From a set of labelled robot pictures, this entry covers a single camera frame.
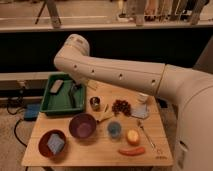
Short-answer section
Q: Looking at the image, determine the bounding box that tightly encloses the yellow peach fruit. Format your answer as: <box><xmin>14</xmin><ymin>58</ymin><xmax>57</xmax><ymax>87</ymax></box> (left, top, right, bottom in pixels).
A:
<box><xmin>126</xmin><ymin>129</ymin><xmax>140</xmax><ymax>145</ymax></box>

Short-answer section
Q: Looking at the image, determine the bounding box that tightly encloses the blue power box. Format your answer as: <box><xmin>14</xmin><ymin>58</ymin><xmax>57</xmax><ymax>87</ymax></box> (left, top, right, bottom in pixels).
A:
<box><xmin>24</xmin><ymin>104</ymin><xmax>40</xmax><ymax>121</ymax></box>

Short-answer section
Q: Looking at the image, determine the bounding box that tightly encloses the dark grape bunch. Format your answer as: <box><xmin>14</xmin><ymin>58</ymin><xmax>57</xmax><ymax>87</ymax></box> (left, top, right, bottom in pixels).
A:
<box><xmin>112</xmin><ymin>100</ymin><xmax>131</xmax><ymax>116</ymax></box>

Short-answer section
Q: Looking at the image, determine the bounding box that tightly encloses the yellow banana piece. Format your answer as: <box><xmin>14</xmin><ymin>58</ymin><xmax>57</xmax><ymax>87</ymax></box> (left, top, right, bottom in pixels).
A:
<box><xmin>97</xmin><ymin>104</ymin><xmax>114</xmax><ymax>123</ymax></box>

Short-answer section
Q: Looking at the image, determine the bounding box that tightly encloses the black cable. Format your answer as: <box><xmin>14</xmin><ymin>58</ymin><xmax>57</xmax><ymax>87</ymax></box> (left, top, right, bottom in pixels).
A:
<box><xmin>6</xmin><ymin>96</ymin><xmax>28</xmax><ymax>148</ymax></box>

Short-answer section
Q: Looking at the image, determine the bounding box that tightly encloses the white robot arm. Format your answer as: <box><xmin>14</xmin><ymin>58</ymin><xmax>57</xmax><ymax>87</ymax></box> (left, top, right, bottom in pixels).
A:
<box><xmin>54</xmin><ymin>34</ymin><xmax>213</xmax><ymax>171</ymax></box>

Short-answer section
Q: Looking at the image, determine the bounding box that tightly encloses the blue glass cup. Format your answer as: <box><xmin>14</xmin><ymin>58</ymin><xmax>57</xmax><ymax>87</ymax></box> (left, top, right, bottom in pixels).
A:
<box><xmin>107</xmin><ymin>121</ymin><xmax>121</xmax><ymax>139</ymax></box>

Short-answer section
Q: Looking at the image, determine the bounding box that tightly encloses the purple bowl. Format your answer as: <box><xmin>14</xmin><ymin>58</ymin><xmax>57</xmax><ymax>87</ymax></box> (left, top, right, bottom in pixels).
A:
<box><xmin>69</xmin><ymin>113</ymin><xmax>97</xmax><ymax>139</ymax></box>

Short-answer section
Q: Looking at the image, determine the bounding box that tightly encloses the dark tool in tray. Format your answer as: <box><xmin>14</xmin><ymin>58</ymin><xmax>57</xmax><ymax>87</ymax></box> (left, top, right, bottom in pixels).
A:
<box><xmin>68</xmin><ymin>83</ymin><xmax>81</xmax><ymax>108</ymax></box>

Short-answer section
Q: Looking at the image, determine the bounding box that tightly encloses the metal spoon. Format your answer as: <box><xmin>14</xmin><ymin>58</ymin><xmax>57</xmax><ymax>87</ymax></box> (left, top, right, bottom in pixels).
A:
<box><xmin>137</xmin><ymin>120</ymin><xmax>156</xmax><ymax>149</ymax></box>

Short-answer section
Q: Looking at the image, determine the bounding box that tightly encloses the red bowl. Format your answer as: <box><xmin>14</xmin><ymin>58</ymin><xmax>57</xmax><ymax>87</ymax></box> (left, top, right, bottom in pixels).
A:
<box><xmin>38</xmin><ymin>130</ymin><xmax>66</xmax><ymax>158</ymax></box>

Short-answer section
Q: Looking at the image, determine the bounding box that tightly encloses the blue sponge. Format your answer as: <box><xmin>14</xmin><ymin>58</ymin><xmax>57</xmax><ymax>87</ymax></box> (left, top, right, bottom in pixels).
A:
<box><xmin>47</xmin><ymin>134</ymin><xmax>65</xmax><ymax>155</ymax></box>

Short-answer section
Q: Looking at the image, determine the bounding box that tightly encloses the grey folded cloth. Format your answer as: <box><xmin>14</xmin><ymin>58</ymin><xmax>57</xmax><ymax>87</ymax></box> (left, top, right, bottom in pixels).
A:
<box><xmin>131</xmin><ymin>104</ymin><xmax>149</xmax><ymax>119</ymax></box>

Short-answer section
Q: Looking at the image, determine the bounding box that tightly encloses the small metal cup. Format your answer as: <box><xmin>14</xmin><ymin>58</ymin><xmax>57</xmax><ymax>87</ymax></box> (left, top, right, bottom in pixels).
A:
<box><xmin>90</xmin><ymin>97</ymin><xmax>100</xmax><ymax>111</ymax></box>

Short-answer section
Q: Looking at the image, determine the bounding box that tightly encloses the grey block in tray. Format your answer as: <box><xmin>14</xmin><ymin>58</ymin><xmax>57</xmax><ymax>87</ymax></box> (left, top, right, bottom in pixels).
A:
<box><xmin>50</xmin><ymin>80</ymin><xmax>63</xmax><ymax>94</ymax></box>

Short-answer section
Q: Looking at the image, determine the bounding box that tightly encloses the white paper cup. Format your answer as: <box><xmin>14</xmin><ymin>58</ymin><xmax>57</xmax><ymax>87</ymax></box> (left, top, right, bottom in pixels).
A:
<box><xmin>138</xmin><ymin>93</ymin><xmax>149</xmax><ymax>103</ymax></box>

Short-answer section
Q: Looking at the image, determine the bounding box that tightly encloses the green plastic tray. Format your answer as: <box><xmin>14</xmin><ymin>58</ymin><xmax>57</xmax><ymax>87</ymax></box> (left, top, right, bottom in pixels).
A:
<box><xmin>40</xmin><ymin>74</ymin><xmax>86</xmax><ymax>116</ymax></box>

